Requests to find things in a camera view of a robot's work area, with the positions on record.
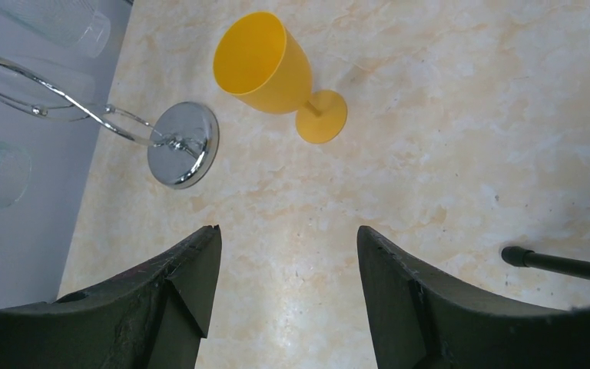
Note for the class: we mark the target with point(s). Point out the black tripod stand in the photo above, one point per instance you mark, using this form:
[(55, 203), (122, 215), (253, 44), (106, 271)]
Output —
[(524, 258)]

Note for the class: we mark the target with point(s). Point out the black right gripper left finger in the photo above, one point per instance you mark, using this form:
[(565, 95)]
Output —
[(153, 315)]

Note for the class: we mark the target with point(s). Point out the chrome wine glass rack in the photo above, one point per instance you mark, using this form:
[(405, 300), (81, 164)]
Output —
[(181, 145)]

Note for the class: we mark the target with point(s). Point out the clear textured glass right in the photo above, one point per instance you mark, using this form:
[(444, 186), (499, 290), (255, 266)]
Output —
[(67, 23)]

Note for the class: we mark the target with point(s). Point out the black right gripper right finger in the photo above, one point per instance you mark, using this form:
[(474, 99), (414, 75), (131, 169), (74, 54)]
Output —
[(422, 317)]

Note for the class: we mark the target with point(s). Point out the clear wine glass back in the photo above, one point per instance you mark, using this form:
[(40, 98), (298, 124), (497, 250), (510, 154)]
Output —
[(46, 89)]

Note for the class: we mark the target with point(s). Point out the yellow plastic wine glass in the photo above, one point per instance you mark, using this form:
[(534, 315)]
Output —
[(260, 63)]

